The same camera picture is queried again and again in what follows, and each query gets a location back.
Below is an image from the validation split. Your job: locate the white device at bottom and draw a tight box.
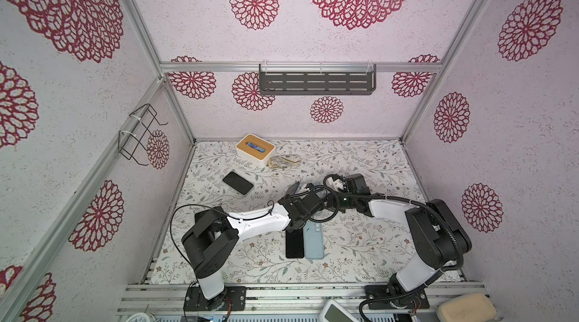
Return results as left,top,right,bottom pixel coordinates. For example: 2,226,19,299
318,299,359,322

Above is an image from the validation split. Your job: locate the light blue phone case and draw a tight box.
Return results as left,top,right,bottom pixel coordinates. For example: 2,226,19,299
303,221,324,260

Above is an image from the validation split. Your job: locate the white round clock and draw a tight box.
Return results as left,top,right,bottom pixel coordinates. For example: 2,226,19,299
126,312,151,322

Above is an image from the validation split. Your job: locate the metal base rail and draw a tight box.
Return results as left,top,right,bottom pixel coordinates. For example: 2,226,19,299
113,281,489,321

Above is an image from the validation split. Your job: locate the grey wall shelf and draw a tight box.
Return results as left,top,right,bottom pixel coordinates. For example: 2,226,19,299
258,64,376,96

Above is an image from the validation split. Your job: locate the clear plastic bag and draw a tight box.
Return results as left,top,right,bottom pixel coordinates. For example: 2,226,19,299
267,154,302,170

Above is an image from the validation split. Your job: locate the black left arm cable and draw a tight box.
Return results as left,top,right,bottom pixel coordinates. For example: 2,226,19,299
169,185,340,269

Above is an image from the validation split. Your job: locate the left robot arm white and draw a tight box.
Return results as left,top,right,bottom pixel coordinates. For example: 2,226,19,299
181,192,326,301

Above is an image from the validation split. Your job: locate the black wire rack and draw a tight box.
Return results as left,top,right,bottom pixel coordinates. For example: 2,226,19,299
117,103,170,170

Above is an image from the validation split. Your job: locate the beige sponge block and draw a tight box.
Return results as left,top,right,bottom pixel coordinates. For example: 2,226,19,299
437,293,498,322

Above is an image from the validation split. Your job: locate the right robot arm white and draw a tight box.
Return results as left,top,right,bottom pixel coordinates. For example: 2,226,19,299
324,174,472,296

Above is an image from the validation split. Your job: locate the black phone with screen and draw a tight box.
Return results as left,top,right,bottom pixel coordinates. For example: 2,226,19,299
285,229,305,259

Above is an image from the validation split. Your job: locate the white tissue box wooden lid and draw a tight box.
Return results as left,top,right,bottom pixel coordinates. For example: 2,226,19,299
235,134,277,168

